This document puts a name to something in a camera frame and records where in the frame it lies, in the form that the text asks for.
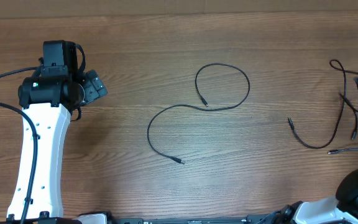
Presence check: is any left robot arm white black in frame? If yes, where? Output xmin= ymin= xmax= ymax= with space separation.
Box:
xmin=5 ymin=40 xmax=108 ymax=223

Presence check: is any black usb cable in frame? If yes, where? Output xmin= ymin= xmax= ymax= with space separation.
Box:
xmin=327 ymin=92 xmax=358 ymax=155
xmin=147 ymin=62 xmax=250 ymax=165
xmin=287 ymin=58 xmax=358 ymax=149

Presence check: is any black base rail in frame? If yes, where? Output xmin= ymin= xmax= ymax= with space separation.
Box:
xmin=76 ymin=211 xmax=291 ymax=224

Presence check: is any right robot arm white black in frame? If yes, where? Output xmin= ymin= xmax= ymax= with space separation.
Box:
xmin=255 ymin=59 xmax=358 ymax=223

